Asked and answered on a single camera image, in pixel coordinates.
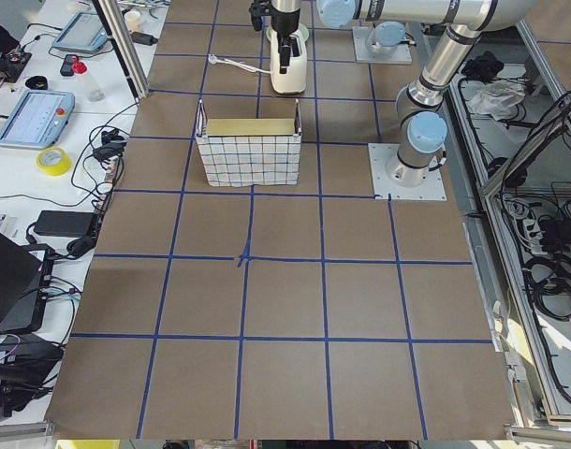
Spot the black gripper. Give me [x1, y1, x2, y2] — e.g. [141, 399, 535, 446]
[271, 8, 300, 75]

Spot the white toaster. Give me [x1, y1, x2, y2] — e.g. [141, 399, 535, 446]
[270, 31, 308, 94]

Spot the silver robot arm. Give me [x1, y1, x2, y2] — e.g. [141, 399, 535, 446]
[267, 22, 411, 83]
[316, 0, 534, 188]

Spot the green plate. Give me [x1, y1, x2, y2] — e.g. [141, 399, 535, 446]
[265, 23, 310, 41]

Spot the checkered fabric basket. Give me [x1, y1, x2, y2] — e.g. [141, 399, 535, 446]
[196, 101, 302, 187]

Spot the paper cup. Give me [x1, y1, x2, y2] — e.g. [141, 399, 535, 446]
[124, 10, 143, 32]

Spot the red cap squeeze bottle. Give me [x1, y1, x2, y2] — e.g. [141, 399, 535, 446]
[71, 56, 105, 102]

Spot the blue teach pendant far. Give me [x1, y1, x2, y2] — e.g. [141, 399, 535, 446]
[51, 11, 108, 54]

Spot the blue teach pendant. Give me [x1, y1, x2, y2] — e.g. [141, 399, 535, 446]
[51, 11, 108, 54]
[0, 90, 75, 150]

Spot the crumpled white cloth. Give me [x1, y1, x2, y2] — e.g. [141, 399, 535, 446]
[467, 80, 526, 121]

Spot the black phone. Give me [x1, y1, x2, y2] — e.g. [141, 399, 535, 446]
[60, 53, 79, 78]

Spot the black tape roll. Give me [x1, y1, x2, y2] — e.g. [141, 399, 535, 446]
[25, 76, 49, 90]

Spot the yellow tape roll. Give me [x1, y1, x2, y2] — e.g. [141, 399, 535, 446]
[36, 146, 72, 177]

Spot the blue teach pendant near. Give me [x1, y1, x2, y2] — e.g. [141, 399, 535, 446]
[0, 90, 75, 150]

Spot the black power adapter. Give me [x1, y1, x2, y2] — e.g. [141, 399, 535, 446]
[34, 210, 96, 238]

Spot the black laptop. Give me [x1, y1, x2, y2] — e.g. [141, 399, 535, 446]
[0, 233, 53, 335]

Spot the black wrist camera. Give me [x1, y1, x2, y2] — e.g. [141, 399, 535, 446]
[249, 0, 271, 32]

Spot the white toaster power cable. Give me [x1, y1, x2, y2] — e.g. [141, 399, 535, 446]
[208, 53, 273, 76]

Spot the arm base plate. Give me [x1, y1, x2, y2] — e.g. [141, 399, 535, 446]
[352, 22, 412, 65]
[368, 143, 447, 201]

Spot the aluminium frame post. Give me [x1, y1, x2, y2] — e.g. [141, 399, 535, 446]
[93, 0, 149, 100]

